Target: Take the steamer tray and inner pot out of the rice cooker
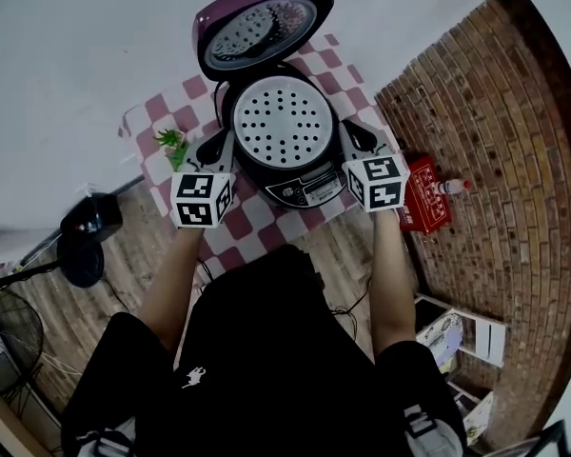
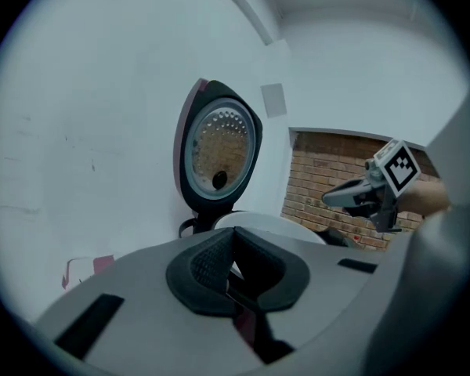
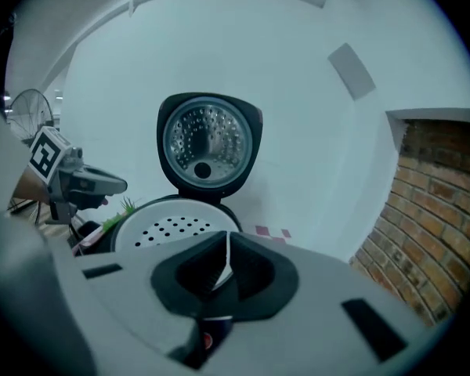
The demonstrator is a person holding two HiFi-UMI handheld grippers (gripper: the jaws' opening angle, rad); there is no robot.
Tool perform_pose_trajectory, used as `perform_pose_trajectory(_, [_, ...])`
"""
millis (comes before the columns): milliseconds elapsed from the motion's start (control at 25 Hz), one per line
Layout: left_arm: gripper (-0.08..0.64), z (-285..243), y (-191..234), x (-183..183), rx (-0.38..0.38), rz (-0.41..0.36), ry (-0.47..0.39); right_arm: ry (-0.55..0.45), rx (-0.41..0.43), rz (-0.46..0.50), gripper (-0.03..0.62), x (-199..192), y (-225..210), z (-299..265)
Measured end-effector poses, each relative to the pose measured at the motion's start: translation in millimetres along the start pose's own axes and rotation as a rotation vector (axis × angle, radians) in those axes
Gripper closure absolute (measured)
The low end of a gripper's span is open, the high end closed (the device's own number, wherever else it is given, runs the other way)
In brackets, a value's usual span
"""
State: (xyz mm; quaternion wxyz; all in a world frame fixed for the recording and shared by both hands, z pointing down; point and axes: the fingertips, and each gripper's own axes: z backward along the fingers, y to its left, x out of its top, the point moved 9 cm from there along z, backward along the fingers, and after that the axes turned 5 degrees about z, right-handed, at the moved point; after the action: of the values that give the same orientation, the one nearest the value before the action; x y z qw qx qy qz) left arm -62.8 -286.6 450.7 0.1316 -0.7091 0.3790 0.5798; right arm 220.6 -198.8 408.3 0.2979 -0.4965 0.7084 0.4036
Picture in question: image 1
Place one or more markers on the white folding chair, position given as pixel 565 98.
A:
pixel 478 419

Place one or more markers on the person's right forearm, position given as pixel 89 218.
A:
pixel 392 284

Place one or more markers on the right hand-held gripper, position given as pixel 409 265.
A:
pixel 378 184

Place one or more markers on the person's black clothing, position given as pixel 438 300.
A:
pixel 276 350

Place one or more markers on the white perforated steamer tray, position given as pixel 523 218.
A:
pixel 283 122

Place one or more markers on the clear bottle with red cap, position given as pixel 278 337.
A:
pixel 449 187

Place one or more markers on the black standing fan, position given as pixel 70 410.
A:
pixel 81 262

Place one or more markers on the purple rice cooker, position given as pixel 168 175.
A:
pixel 261 22

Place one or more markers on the small green potted plant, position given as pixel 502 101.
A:
pixel 173 148

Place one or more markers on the red box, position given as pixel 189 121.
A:
pixel 426 203

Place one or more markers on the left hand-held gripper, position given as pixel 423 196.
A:
pixel 200 198

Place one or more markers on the black waste bin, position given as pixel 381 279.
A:
pixel 92 217

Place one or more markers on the white wall plug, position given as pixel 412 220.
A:
pixel 86 189

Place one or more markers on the person's left forearm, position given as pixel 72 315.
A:
pixel 176 284

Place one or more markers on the white wall socket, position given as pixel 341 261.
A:
pixel 128 158

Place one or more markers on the pink checkered tablecloth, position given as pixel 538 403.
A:
pixel 252 231

